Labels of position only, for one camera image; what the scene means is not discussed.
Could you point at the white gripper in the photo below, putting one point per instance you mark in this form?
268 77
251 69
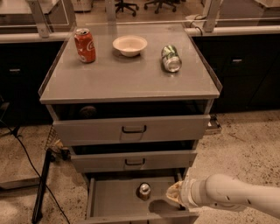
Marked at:
185 192

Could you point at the orange soda can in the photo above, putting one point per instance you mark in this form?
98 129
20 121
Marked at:
144 191

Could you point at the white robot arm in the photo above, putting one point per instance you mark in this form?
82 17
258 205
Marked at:
223 192

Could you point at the middle grey drawer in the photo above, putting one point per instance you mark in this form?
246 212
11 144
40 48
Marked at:
133 156

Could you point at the grey drawer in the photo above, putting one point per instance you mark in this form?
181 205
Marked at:
113 199
133 156
132 122

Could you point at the bottom grey drawer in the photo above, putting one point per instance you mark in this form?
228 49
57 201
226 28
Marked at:
113 199

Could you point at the top grey drawer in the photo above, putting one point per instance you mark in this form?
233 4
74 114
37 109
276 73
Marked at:
132 122

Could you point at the grey drawer cabinet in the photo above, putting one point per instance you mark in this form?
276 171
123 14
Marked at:
113 77

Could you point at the dark round object in drawer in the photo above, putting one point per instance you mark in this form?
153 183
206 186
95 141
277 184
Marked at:
87 112

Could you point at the green soda can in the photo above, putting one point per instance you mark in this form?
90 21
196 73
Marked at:
170 58

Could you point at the red soda can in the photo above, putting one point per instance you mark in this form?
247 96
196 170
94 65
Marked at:
85 45

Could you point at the black floor stand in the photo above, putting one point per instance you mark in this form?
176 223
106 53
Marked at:
37 214

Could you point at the white bowl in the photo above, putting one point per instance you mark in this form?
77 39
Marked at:
130 45

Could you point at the black office chair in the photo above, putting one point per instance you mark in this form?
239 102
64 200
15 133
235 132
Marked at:
160 3
121 6

